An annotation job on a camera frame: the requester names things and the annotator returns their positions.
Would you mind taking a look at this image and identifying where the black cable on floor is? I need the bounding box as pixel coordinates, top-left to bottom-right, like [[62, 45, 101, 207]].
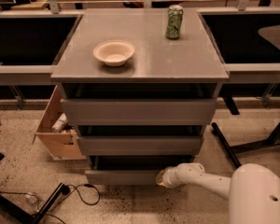
[[0, 183, 101, 224]]

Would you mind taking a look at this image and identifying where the grey drawer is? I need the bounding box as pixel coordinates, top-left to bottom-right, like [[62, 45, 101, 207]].
[[77, 125, 203, 156], [85, 155, 193, 186], [58, 85, 216, 126]]

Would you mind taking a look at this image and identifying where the grey top drawer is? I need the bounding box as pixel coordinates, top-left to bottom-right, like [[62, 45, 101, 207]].
[[58, 85, 216, 126]]

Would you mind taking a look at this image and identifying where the black stand base left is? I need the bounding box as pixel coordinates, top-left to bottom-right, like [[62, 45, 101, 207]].
[[0, 182, 71, 224]]

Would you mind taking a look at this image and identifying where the black stand base right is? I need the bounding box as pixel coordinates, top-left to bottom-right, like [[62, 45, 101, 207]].
[[211, 122, 280, 168]]

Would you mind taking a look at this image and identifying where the green soda can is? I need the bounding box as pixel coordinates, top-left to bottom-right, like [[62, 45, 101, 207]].
[[166, 5, 183, 39]]

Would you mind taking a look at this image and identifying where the grey bottom drawer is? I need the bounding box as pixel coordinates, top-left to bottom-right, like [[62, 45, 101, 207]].
[[85, 155, 193, 186]]

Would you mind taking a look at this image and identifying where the grey drawer cabinet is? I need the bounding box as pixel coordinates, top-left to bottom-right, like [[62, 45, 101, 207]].
[[50, 7, 230, 173]]

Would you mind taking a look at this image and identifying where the black stand base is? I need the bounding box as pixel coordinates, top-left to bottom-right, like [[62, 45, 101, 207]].
[[211, 122, 280, 168], [0, 182, 71, 224]]

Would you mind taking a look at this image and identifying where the white bottle in box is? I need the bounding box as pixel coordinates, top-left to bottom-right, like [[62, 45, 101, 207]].
[[51, 113, 67, 133]]

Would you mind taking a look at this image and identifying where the open cardboard box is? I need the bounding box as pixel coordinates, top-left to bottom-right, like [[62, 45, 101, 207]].
[[35, 87, 85, 160]]

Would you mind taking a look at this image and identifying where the white paper bowl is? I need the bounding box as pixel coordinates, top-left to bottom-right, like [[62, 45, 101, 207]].
[[93, 40, 135, 67]]

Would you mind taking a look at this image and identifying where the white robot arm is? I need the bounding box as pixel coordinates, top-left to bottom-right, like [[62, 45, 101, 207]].
[[156, 162, 280, 224]]

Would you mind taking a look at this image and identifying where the grey middle drawer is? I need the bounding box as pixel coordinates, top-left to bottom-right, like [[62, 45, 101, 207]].
[[77, 125, 203, 156]]

